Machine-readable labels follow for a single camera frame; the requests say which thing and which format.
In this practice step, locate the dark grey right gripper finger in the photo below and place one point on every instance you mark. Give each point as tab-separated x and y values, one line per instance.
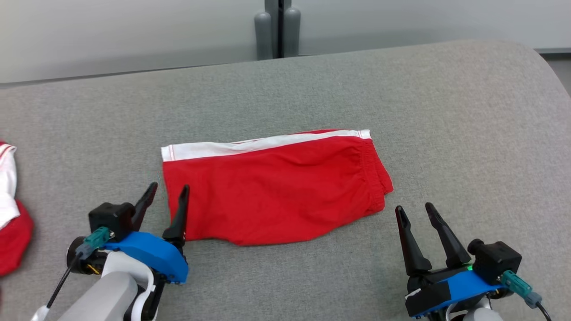
448	243
412	249

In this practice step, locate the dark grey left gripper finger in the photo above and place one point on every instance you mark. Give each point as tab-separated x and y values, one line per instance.
143	207
179	223

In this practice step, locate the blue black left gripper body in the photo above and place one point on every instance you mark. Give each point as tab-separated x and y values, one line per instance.
156	256

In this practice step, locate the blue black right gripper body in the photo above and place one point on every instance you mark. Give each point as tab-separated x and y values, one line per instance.
450	290

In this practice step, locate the red shorts with white stripe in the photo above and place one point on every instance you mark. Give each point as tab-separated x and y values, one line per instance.
276	191

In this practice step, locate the red white basketball jersey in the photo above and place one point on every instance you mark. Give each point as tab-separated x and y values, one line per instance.
11	232

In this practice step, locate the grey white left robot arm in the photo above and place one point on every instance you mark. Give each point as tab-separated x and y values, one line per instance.
107	298

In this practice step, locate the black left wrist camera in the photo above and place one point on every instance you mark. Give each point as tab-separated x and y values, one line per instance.
111	218

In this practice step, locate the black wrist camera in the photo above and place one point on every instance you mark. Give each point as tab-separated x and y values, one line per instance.
111	218
497	261

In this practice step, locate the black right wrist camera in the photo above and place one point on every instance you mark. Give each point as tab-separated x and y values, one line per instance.
497	261

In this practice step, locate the teal left camera connector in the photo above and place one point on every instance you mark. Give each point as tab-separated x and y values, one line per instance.
96	238

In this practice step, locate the teal camera connector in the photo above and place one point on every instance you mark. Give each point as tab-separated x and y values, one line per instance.
517	283
96	238

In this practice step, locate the teal right camera connector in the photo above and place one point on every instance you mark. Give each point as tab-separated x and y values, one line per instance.
517	283

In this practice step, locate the grey partition post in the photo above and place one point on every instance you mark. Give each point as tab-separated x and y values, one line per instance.
276	26

